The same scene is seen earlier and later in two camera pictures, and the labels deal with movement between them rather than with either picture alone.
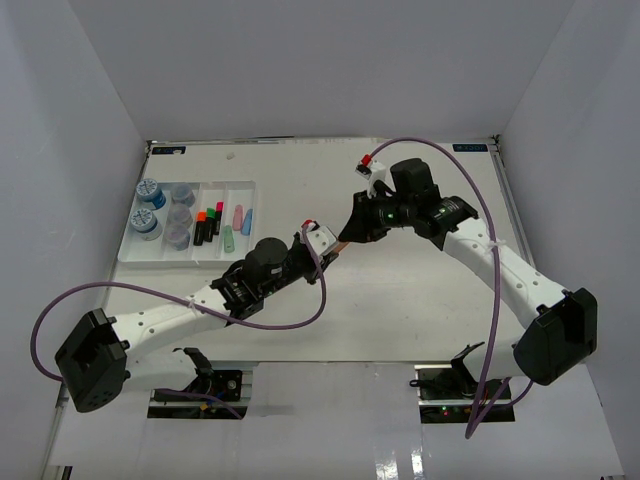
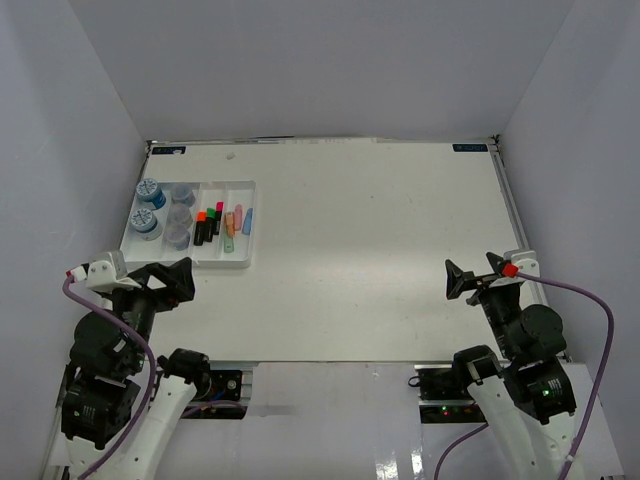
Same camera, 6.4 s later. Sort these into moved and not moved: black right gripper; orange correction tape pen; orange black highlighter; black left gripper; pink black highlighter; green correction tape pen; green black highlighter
Moved: black right gripper; orange correction tape pen; black left gripper
Not moved: green black highlighter; pink black highlighter; green correction tape pen; orange black highlighter
